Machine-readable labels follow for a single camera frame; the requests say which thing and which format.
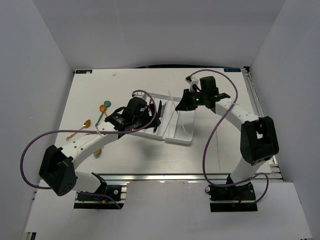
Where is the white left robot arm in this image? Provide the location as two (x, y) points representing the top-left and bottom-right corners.
(39, 97), (161, 200)

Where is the teal plastic spoon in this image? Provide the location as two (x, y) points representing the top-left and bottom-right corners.
(95, 100), (112, 127)

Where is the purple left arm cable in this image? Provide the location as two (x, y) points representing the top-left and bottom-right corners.
(19, 89), (158, 210)

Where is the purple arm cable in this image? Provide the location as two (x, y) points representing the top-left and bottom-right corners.
(19, 89), (158, 210)
(186, 69), (270, 207)

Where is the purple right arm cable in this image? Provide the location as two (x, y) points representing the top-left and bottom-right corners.
(186, 69), (270, 207)

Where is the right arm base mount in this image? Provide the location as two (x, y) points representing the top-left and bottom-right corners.
(205, 176), (258, 213)

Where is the aluminium table rail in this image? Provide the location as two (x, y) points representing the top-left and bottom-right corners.
(100, 172), (283, 181)

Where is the white divided cutlery tray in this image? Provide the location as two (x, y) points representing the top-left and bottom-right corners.
(134, 92), (196, 145)

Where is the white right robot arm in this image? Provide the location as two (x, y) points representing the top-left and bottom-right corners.
(175, 76), (279, 200)

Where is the white chopstick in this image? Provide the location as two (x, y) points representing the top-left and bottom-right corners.
(168, 90), (187, 133)

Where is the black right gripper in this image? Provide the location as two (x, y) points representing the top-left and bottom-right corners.
(175, 88), (207, 112)

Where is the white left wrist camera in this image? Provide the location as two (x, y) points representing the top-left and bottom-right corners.
(131, 91), (147, 100)

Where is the orange plastic spoon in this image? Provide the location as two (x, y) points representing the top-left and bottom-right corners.
(99, 104), (108, 117)

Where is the gold metal spoon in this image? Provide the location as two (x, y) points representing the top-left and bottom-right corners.
(65, 119), (91, 141)

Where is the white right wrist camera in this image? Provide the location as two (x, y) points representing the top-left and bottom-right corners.
(185, 76), (199, 92)

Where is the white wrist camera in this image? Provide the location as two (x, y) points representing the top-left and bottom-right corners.
(131, 91), (147, 100)
(185, 76), (199, 92)

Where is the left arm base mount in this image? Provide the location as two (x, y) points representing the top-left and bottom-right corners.
(73, 173), (126, 210)

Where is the black knife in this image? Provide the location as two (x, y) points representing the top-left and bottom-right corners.
(152, 100), (162, 133)

